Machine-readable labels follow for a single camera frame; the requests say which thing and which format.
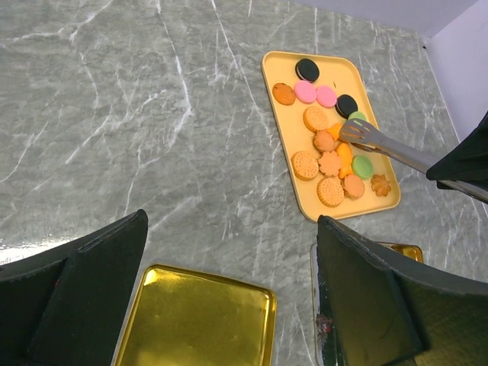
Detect black sandwich cookie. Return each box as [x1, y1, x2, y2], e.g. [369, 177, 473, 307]
[295, 58, 320, 83]
[335, 94, 358, 119]

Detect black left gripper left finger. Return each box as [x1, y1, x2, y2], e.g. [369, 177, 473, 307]
[1, 210, 148, 365]

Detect brown oval cookie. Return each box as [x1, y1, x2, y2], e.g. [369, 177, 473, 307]
[313, 130, 336, 153]

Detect orange fish cookie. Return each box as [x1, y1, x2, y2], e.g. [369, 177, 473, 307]
[335, 143, 353, 179]
[326, 123, 348, 143]

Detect metal serving tongs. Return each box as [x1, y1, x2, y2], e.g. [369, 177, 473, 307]
[338, 117, 488, 204]

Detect gold tin lid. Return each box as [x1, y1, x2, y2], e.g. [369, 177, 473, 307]
[114, 265, 277, 365]

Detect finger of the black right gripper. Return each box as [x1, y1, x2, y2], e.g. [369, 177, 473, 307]
[426, 114, 488, 191]

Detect tan flower cookie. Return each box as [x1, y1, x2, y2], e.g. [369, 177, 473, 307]
[370, 174, 391, 197]

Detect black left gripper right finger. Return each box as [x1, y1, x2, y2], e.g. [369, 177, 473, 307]
[316, 216, 487, 365]

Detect green macaron cookie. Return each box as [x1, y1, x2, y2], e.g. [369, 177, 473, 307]
[348, 111, 367, 121]
[352, 155, 374, 180]

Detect orange flower cookie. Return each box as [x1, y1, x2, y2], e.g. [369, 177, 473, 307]
[317, 151, 343, 177]

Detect brown round cookie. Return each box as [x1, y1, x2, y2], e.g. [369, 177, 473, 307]
[342, 174, 365, 199]

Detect brown chocolate chip cookie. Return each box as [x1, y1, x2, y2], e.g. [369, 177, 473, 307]
[271, 82, 296, 105]

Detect round biscuit sandwich cookie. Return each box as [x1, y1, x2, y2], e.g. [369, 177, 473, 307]
[303, 106, 329, 133]
[291, 151, 319, 181]
[316, 177, 345, 207]

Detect pink macaron cookie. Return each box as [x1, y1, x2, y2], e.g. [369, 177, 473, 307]
[294, 80, 316, 104]
[316, 85, 338, 108]

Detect black gold cookie tin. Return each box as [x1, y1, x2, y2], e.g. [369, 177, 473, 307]
[310, 244, 417, 365]

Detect yellow cookie tray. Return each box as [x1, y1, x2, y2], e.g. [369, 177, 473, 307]
[262, 51, 401, 221]

